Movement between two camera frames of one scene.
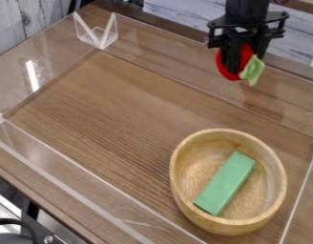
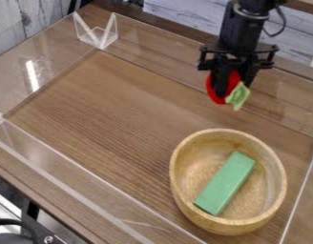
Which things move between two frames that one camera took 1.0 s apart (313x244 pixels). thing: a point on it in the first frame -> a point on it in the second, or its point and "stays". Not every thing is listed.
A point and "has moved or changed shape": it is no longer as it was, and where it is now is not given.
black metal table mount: [29, 216] stays
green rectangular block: [225, 184] stays
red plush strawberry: [249, 66] has moved or changed shape
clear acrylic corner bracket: [96, 36] stays
